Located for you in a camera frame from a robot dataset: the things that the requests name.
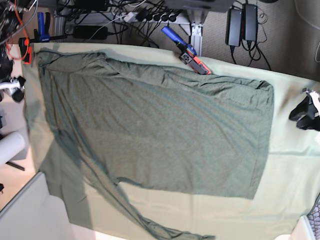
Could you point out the white power strip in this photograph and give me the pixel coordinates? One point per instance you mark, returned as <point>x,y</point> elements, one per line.
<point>163,17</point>

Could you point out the light green table cloth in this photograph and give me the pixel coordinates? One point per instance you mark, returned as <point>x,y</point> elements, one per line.
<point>288,188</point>

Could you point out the blue handled clamp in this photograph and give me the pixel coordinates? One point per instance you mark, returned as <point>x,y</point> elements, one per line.
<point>41,34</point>

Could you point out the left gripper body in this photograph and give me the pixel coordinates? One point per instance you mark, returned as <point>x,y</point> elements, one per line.
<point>313,103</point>

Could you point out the green long-sleeve T-shirt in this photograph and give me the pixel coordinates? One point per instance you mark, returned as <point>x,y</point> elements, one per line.
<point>155,127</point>

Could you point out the white foam board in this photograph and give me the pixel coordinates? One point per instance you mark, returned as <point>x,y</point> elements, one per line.
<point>34,214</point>

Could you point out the white paper roll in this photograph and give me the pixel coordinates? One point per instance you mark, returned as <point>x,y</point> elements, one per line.
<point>11,145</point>

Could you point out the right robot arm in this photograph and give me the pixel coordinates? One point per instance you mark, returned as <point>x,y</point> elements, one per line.
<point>11,12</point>

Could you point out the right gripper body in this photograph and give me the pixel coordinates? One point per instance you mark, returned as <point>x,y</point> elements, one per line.
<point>13,85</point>

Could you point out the red black corner clamp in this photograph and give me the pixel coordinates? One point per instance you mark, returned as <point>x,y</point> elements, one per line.
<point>26,50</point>

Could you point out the aluminium table leg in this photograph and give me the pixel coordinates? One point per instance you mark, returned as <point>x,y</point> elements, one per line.
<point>197,20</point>

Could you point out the blue orange bar clamp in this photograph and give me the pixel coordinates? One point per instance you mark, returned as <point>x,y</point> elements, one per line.
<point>188,54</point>

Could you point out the black power adapter brick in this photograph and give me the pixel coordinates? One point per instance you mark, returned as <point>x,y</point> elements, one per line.
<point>234,27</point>

